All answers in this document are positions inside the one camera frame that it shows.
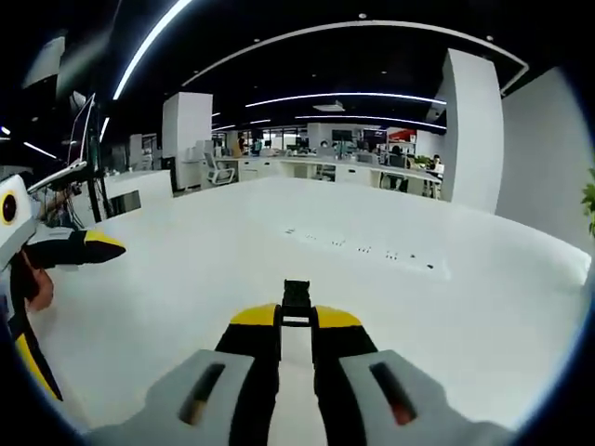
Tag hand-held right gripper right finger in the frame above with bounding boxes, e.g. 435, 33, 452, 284
310, 304, 515, 446

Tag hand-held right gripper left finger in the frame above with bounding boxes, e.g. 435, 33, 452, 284
87, 302, 284, 446

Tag black buckle socket part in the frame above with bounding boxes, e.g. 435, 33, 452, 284
284, 278, 312, 308

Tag person's left hand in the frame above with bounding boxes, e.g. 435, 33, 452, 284
25, 268, 55, 313

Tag open silver laptop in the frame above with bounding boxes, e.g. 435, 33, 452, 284
26, 91, 98, 194

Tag white office chair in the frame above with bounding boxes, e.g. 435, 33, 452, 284
203, 151, 236, 186

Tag row of white office desks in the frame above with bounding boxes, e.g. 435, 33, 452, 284
211, 153, 446, 200

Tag green potted plant white pot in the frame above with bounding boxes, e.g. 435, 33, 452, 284
580, 166, 595, 239

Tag tangled desk cables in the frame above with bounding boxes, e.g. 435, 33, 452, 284
33, 184, 86, 230

